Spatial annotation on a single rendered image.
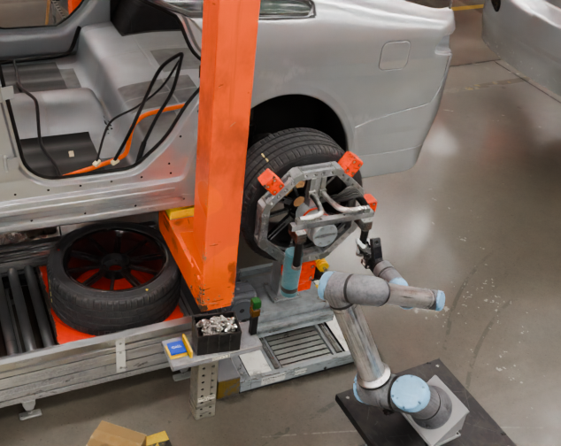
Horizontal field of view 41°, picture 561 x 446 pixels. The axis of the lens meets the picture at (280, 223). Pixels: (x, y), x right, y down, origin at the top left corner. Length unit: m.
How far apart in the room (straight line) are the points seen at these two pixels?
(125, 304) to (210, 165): 0.91
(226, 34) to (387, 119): 1.47
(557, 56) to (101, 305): 3.49
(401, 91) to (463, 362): 1.51
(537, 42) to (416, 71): 1.80
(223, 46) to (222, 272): 1.08
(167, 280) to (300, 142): 0.93
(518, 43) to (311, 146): 2.61
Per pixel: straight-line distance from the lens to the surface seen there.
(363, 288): 2.89
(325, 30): 3.63
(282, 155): 3.49
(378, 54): 3.82
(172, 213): 3.79
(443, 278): 4.84
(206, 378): 3.57
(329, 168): 3.50
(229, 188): 3.14
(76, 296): 3.66
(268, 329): 4.02
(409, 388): 3.25
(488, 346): 4.47
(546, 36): 5.60
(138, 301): 3.62
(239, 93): 2.92
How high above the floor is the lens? 2.92
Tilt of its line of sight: 36 degrees down
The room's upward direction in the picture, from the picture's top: 7 degrees clockwise
